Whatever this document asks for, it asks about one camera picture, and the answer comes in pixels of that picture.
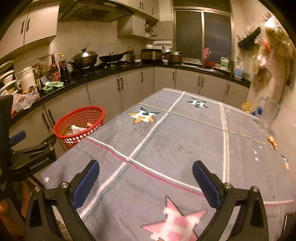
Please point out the dark bottle yellow cap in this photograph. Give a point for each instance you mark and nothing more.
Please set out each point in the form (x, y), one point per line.
(64, 72)

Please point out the crumpled bag on counter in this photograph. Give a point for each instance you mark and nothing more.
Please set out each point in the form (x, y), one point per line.
(24, 101)

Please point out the clear glass pitcher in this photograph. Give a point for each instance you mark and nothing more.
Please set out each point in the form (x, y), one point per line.
(269, 111)

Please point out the black wok with lid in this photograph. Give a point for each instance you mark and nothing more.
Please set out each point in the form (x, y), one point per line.
(84, 59)

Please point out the steel pot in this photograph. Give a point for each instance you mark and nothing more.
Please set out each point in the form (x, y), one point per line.
(175, 57)

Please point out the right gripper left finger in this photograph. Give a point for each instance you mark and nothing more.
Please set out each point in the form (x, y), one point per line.
(40, 222)

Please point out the blue object on floor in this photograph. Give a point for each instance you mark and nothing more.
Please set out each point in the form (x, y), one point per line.
(257, 112)

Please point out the orange peel scraps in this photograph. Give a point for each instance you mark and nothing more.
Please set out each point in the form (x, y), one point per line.
(272, 140)

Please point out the yellow plastic bag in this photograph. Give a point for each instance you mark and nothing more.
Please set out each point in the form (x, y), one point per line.
(247, 107)

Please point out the soy sauce bottle red label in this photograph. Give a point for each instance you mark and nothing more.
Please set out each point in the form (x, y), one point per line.
(54, 69)

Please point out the black frying pan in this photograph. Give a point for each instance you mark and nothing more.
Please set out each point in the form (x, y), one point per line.
(114, 57)

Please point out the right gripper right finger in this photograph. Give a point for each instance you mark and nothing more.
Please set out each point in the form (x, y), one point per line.
(251, 221)

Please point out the grey patterned tablecloth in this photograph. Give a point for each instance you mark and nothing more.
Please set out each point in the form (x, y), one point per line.
(146, 189)

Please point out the knotted white plastic bag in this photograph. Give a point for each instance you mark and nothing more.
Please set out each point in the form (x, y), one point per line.
(75, 129)

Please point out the green cloth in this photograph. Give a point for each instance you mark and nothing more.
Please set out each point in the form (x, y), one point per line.
(50, 86)

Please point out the dark rice cooker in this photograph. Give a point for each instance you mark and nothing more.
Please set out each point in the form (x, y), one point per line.
(149, 56)

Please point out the range hood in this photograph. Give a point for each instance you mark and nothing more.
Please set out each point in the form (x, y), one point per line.
(94, 11)

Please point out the white detergent jug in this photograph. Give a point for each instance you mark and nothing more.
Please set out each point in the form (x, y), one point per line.
(224, 63)

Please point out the pink cloth at window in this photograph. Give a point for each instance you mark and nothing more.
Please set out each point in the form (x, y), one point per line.
(206, 54)

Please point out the red plastic mesh basket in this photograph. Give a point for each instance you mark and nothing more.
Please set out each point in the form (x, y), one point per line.
(79, 117)

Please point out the white bucket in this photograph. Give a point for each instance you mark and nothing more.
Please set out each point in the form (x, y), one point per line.
(27, 78)

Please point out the left hand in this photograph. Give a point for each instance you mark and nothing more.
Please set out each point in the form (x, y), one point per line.
(10, 217)

